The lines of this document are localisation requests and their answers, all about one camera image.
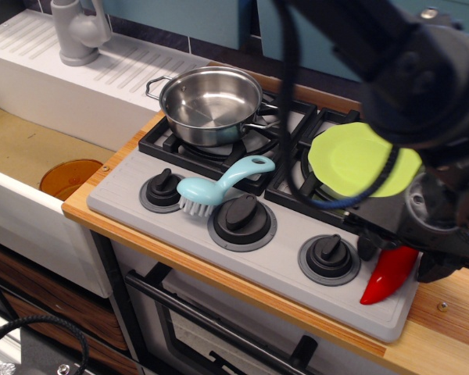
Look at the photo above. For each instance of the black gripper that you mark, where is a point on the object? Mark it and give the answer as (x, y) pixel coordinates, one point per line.
(427, 216)

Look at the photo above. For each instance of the red chili pepper toy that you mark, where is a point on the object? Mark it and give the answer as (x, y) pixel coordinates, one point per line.
(392, 270)

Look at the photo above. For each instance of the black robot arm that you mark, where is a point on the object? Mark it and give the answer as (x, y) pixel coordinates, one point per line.
(415, 95)

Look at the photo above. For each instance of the black right stove knob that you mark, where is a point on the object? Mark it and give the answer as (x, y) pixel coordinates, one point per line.
(329, 260)

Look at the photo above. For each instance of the black stove knob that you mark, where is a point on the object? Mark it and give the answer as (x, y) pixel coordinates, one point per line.
(242, 224)
(159, 193)
(329, 260)

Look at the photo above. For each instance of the grey toy stove top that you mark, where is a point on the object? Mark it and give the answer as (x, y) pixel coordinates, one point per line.
(274, 266)

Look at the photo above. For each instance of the light green plate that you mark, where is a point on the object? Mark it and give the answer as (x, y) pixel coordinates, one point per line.
(347, 158)

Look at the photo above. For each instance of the black middle stove knob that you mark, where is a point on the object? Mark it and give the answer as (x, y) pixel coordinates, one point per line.
(242, 224)

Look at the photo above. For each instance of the light blue dish brush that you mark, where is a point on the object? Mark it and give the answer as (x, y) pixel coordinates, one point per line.
(199, 196)

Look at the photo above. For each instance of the stainless steel pot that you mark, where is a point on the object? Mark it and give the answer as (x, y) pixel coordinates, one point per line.
(212, 105)

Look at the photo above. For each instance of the black left stove knob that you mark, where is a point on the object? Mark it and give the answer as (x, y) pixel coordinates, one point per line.
(159, 193)

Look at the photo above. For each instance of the black right burner grate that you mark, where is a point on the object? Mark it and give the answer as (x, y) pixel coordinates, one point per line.
(303, 132)

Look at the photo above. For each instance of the black burner grate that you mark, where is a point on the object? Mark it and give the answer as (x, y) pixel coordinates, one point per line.
(213, 162)
(303, 132)

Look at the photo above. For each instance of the black left burner grate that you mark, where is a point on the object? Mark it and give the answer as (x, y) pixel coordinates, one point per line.
(213, 162)

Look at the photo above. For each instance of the orange sink drain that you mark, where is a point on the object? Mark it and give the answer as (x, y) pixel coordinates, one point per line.
(64, 179)

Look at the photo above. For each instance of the wooden drawer front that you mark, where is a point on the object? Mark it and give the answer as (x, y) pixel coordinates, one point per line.
(29, 289)

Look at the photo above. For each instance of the white toy sink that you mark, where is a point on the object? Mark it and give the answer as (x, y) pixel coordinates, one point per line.
(55, 113)

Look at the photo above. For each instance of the grey toy faucet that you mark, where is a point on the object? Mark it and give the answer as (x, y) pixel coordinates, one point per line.
(79, 35)

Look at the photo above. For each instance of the black oven door handle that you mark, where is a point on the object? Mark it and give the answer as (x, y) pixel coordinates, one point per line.
(214, 326)

